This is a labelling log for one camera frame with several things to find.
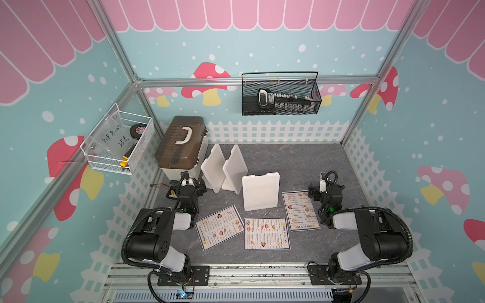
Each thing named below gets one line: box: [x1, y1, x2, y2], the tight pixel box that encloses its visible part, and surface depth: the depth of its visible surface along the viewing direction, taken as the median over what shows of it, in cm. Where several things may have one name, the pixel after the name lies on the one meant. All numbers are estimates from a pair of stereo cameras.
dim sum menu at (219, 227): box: [195, 204, 245, 251], surface depth 89 cm
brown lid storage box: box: [154, 115, 209, 182], surface depth 102 cm
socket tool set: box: [257, 89, 314, 113], surface depth 91 cm
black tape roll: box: [130, 123, 148, 141], surface depth 81 cm
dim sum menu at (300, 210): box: [281, 190, 321, 232], surface depth 94 cm
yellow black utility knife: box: [119, 142, 138, 167], surface depth 66 cm
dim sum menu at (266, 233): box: [243, 217, 291, 250], surface depth 87 cm
